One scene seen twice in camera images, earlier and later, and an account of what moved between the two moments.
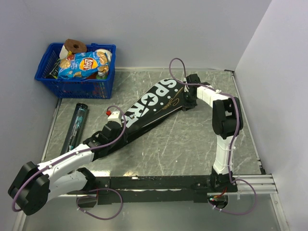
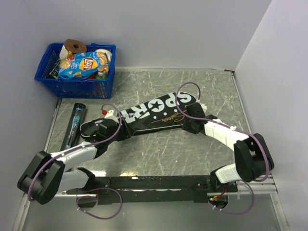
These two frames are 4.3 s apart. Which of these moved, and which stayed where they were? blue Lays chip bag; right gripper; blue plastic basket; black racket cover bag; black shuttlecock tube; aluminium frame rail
Moved: right gripper; black racket cover bag
Stayed: black shuttlecock tube; blue plastic basket; aluminium frame rail; blue Lays chip bag
